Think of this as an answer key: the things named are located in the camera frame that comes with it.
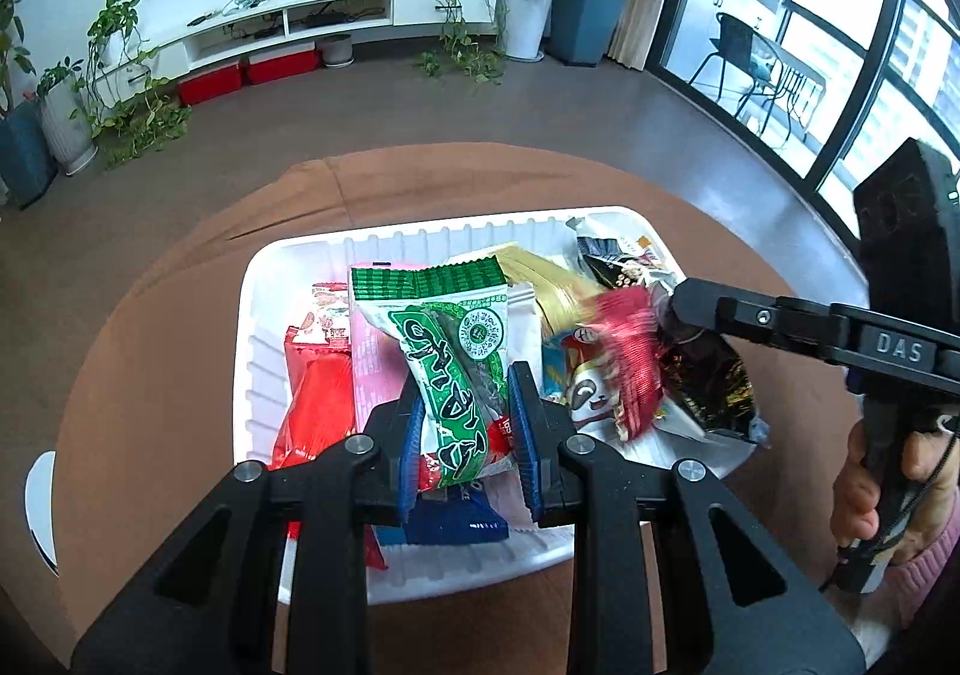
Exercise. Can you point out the balcony metal table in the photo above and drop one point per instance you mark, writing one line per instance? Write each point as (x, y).
(787, 82)

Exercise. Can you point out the long white snack packet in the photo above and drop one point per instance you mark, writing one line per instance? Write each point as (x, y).
(523, 322)

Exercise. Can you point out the red white printed packet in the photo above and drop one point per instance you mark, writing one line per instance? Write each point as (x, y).
(330, 311)

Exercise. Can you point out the small red snack packet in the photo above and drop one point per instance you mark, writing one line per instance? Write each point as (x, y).
(634, 360)

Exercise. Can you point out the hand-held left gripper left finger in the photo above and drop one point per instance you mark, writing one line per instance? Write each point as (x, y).
(415, 450)

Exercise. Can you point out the small white pot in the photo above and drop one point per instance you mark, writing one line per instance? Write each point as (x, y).
(336, 51)

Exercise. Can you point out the round brown table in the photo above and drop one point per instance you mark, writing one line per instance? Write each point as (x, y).
(165, 315)

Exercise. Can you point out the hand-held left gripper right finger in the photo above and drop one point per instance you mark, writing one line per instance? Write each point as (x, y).
(523, 450)

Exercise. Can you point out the pink snack packet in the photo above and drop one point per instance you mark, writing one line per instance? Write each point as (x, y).
(375, 367)

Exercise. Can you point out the large red snack bag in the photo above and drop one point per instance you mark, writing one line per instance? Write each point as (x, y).
(315, 405)

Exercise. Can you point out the gold snack packet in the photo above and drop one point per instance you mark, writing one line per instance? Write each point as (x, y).
(559, 292)

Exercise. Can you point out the black snack bag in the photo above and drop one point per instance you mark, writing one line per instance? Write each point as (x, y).
(712, 382)

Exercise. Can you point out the dark balcony chair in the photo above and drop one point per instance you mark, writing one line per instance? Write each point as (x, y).
(731, 37)

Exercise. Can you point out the blue snack packet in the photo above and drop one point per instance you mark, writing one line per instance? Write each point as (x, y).
(450, 521)

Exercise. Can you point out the red storage box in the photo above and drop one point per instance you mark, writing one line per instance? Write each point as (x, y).
(281, 64)
(210, 84)

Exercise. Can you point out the person's right forearm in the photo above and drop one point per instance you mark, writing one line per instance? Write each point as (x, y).
(930, 577)

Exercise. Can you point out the dark remote control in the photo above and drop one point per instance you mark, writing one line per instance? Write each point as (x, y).
(202, 19)

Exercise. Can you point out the person's right hand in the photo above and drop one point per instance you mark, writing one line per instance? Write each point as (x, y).
(934, 480)

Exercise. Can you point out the plant in white ribbed pot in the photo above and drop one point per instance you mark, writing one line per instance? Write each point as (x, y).
(67, 127)

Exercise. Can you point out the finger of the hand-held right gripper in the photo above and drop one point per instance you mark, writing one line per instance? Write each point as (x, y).
(750, 319)

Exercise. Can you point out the white plastic tray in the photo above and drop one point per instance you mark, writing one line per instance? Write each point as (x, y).
(262, 375)

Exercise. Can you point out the white curved object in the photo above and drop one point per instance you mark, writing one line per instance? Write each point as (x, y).
(41, 510)

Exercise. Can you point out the panda print snack packet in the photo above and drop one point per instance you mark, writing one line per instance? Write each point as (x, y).
(592, 397)

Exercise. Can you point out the green snack packet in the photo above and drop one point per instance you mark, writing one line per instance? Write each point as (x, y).
(442, 345)

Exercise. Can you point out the black framed glass door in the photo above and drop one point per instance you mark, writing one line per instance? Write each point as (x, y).
(885, 30)

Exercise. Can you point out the leafy tree in blue pot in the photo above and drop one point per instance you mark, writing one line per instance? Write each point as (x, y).
(22, 157)

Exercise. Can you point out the white television console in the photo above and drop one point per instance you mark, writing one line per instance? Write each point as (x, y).
(420, 7)

